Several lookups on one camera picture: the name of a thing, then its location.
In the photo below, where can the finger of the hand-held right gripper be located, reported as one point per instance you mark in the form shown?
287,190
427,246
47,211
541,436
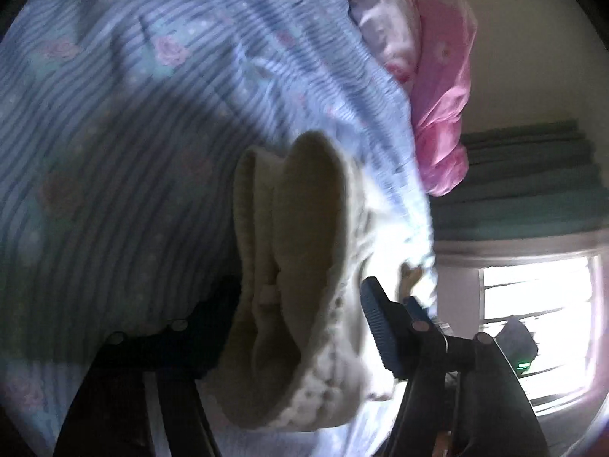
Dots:
415,308

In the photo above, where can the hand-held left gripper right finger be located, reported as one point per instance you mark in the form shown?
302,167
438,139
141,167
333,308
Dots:
380,333

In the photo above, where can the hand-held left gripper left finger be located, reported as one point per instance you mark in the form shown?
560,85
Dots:
190,342

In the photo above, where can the white pants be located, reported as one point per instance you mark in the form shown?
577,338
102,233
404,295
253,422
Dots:
304,247

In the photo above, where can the window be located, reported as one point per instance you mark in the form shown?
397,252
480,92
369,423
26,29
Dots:
537,290

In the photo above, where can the green curtain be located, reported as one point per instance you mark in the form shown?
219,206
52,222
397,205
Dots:
523,185

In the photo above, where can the blue striped floral bed sheet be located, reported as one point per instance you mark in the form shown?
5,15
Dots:
119,152

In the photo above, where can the pink blanket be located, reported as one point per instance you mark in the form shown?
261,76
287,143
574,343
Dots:
442,95

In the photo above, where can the lavender floral cloth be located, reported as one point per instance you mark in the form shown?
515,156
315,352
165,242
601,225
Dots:
380,14

